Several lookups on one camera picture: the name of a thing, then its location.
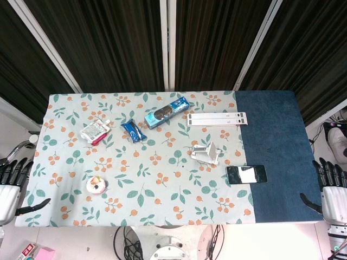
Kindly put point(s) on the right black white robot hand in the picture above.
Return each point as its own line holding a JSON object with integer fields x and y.
{"x": 336, "y": 203}

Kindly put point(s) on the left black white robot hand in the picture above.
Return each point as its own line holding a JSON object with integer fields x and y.
{"x": 8, "y": 200}

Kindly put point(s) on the black smartphone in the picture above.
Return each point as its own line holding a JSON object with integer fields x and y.
{"x": 246, "y": 174}

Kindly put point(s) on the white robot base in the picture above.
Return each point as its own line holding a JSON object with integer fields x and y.
{"x": 168, "y": 252}

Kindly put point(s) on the white folding phone stand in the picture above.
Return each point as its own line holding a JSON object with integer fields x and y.
{"x": 206, "y": 155}

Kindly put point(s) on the silver folded laptop stand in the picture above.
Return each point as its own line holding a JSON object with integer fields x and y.
{"x": 217, "y": 119}

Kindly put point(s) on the pink box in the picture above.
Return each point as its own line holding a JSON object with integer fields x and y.
{"x": 44, "y": 254}

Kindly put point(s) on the small white round cap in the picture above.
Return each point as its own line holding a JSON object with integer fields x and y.
{"x": 33, "y": 138}

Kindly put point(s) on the black box device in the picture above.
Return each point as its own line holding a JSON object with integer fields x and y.
{"x": 331, "y": 125}

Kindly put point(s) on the dark blue cloth mat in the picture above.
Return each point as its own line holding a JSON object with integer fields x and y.
{"x": 276, "y": 140}

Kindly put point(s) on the toy strawberry cake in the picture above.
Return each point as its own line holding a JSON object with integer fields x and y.
{"x": 95, "y": 185}

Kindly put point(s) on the white spouted drink pouch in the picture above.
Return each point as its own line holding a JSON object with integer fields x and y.
{"x": 93, "y": 131}

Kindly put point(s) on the black slatted divider panel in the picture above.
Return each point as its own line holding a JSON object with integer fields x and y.
{"x": 24, "y": 70}
{"x": 217, "y": 43}
{"x": 108, "y": 43}
{"x": 311, "y": 54}

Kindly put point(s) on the blue snack packet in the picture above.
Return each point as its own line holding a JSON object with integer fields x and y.
{"x": 133, "y": 131}

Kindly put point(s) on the floral print tablecloth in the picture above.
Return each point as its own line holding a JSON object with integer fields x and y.
{"x": 151, "y": 173}

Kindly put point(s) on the blue cookie box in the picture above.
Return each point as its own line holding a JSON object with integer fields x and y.
{"x": 165, "y": 113}

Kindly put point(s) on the silver metal chair frame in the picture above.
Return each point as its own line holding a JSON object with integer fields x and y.
{"x": 16, "y": 151}

